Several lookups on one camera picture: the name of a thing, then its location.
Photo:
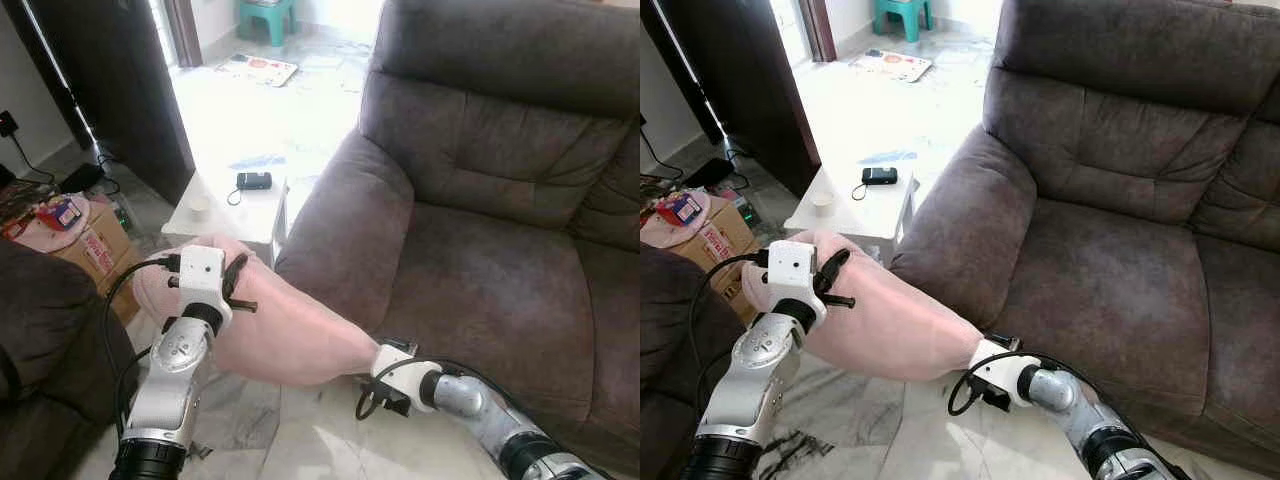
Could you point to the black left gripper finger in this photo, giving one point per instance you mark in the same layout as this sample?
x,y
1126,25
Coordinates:
x,y
840,300
245,304
239,266
834,262

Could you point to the pink pillow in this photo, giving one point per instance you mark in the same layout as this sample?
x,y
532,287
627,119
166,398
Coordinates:
x,y
290,335
890,330

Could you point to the white side table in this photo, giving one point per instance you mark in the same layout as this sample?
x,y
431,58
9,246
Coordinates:
x,y
235,215
860,215

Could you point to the white textured cup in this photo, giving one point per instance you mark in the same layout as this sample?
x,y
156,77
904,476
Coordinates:
x,y
199,208
822,205

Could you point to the black handheld device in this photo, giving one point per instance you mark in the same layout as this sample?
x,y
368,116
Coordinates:
x,y
254,181
880,176

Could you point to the printed cardboard box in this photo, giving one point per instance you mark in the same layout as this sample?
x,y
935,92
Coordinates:
x,y
100,255
720,240

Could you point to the black power adapter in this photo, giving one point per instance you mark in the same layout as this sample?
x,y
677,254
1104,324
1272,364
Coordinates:
x,y
82,178
708,172

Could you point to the grey-brown fabric sofa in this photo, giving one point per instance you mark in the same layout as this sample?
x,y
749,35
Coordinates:
x,y
480,270
1100,280

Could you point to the red and blue packet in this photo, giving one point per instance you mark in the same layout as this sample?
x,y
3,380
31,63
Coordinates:
x,y
682,207
60,212

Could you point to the pale pink cushion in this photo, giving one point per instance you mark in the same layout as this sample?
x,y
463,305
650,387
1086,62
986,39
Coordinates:
x,y
665,232
50,238

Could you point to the dark brown sofa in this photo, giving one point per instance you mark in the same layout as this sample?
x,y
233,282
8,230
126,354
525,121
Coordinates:
x,y
675,360
50,340

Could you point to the dark wooden door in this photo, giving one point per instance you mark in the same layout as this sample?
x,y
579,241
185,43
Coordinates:
x,y
120,90
750,90

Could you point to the printed floor mat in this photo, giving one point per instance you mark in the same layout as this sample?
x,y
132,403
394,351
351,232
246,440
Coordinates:
x,y
262,70
893,65

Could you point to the green plastic stool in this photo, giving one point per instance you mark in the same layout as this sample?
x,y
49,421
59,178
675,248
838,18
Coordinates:
x,y
265,8
903,8

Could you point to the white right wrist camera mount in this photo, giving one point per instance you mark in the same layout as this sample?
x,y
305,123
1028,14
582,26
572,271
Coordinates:
x,y
405,375
1005,375

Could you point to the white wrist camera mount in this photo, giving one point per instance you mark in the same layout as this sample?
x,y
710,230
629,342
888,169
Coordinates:
x,y
203,270
405,375
792,265
1005,375

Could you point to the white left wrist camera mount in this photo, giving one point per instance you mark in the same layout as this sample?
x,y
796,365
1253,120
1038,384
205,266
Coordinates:
x,y
203,270
792,265

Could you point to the brown wooden door frame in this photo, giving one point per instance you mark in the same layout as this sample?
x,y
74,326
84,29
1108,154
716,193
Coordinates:
x,y
183,30
820,30

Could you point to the black wall plug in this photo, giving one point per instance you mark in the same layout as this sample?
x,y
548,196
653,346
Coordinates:
x,y
8,122

